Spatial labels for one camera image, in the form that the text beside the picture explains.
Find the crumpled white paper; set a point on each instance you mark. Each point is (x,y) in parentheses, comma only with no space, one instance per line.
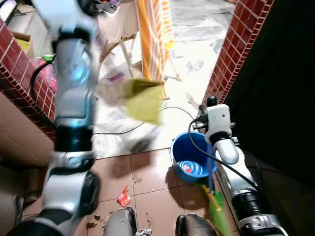
(143,231)

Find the grey right robot foot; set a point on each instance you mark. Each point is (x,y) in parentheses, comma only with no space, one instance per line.
(194,227)

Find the grey robot foot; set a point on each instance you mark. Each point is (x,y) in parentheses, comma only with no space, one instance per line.
(120,223)
(194,227)

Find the cardboard box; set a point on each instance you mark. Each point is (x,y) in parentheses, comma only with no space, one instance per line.
(29,27)

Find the green plastic cleaning tool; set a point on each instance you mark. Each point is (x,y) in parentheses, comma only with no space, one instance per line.
(215,211)

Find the purple wrapper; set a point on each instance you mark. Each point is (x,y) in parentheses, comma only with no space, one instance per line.
(116,76)

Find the white plastic high chair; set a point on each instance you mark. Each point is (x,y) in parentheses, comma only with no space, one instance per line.
(118,24)

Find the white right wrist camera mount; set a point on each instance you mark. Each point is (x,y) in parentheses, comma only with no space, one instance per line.
(219,118)

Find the red snack wrapper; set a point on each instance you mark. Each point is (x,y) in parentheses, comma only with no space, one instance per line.
(124,197)

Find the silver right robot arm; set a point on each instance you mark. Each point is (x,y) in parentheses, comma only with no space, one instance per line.
(246,196)

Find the orange striped towel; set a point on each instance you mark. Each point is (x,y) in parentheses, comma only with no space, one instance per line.
(152,44)

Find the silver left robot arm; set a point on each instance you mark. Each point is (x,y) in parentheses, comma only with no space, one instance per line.
(74,98)

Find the blue plastic bucket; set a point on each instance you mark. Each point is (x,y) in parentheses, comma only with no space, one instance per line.
(189,164)

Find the grey left robot foot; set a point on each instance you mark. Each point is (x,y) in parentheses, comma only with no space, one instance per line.
(120,223)

